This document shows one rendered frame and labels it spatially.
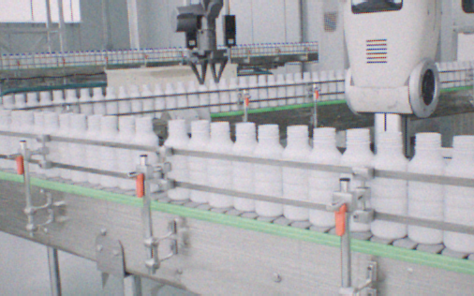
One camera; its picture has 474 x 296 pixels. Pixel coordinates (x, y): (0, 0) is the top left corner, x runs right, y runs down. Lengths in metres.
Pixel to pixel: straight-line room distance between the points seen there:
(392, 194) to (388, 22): 0.72
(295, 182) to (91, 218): 0.59
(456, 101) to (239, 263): 3.19
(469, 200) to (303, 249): 0.29
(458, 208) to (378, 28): 0.78
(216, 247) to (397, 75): 0.69
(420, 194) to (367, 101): 0.73
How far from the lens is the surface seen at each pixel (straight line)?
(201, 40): 1.71
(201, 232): 1.17
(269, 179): 1.06
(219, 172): 1.14
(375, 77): 1.59
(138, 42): 11.93
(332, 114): 3.40
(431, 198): 0.92
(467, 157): 0.89
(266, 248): 1.07
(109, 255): 1.42
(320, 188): 1.00
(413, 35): 1.56
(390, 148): 0.94
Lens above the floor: 1.30
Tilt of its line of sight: 9 degrees down
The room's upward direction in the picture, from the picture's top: 3 degrees counter-clockwise
